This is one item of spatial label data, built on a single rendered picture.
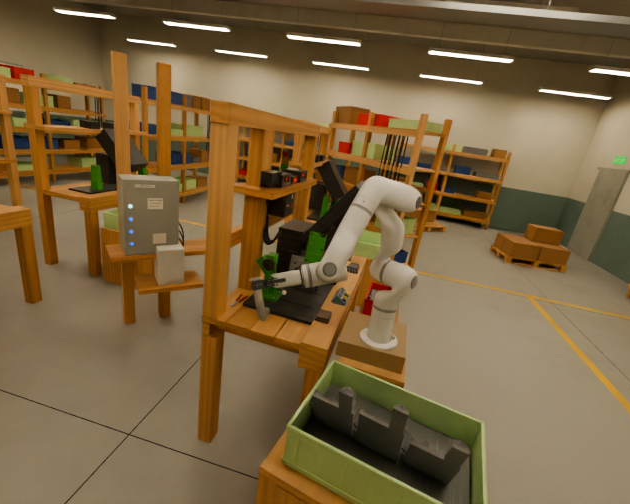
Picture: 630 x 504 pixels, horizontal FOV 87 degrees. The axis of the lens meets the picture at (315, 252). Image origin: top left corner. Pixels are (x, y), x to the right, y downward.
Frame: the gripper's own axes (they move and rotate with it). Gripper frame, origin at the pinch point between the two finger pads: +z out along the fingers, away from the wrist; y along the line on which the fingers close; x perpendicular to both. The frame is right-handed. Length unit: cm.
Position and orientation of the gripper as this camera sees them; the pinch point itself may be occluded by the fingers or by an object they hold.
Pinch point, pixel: (258, 285)
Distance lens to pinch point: 119.9
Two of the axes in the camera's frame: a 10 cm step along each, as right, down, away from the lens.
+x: 1.9, 9.8, -0.9
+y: 0.7, -1.1, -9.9
